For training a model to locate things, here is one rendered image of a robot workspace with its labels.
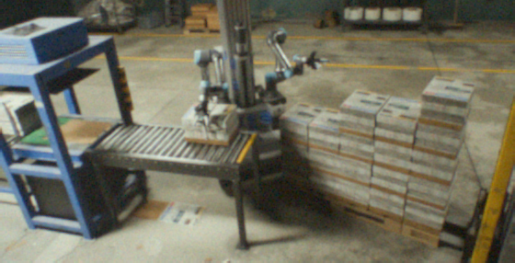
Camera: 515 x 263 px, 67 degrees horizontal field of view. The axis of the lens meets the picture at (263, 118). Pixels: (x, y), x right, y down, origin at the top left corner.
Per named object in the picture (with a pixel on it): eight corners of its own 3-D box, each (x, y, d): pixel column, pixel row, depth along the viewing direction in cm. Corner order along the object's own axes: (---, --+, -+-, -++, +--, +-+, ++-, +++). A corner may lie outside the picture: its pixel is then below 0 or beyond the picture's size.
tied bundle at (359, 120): (355, 113, 344) (356, 89, 334) (388, 120, 330) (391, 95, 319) (337, 131, 317) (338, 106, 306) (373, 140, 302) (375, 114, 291)
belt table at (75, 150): (126, 127, 374) (123, 118, 370) (82, 165, 319) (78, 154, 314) (65, 121, 392) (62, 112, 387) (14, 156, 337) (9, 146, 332)
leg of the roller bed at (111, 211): (120, 222, 357) (101, 161, 326) (116, 227, 352) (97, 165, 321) (114, 222, 359) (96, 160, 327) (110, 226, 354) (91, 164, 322)
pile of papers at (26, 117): (47, 120, 373) (38, 96, 361) (23, 136, 348) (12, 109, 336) (16, 118, 383) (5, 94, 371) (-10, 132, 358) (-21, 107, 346)
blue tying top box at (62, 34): (90, 41, 336) (84, 17, 327) (39, 64, 285) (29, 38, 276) (47, 40, 348) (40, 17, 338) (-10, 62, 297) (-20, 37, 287)
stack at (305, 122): (300, 171, 412) (299, 100, 374) (413, 208, 352) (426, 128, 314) (281, 191, 384) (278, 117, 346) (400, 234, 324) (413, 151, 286)
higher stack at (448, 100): (412, 208, 352) (433, 74, 293) (448, 219, 337) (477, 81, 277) (399, 234, 324) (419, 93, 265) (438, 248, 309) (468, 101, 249)
